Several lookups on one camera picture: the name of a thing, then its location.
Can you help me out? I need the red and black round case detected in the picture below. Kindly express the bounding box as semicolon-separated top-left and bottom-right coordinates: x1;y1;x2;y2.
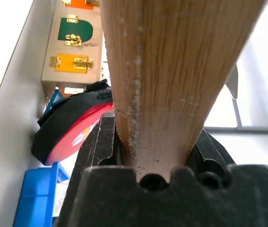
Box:
31;79;114;166

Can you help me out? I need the blue plastic bin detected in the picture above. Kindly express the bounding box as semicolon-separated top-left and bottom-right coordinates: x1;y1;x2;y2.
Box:
12;161;70;227

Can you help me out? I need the wooden latch busy board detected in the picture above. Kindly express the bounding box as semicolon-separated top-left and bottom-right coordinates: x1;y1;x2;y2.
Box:
40;0;105;98

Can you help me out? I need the grey metal window frame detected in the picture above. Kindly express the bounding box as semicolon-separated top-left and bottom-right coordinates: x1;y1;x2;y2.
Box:
204;64;268;136

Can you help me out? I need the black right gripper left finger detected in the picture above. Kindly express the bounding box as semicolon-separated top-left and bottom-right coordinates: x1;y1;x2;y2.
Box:
69;111;123;187

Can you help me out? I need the wooden block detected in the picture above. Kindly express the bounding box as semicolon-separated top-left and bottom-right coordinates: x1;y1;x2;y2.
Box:
100;0;268;184

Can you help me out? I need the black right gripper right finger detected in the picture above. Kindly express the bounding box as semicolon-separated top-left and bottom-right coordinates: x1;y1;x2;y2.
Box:
185;129;236;169

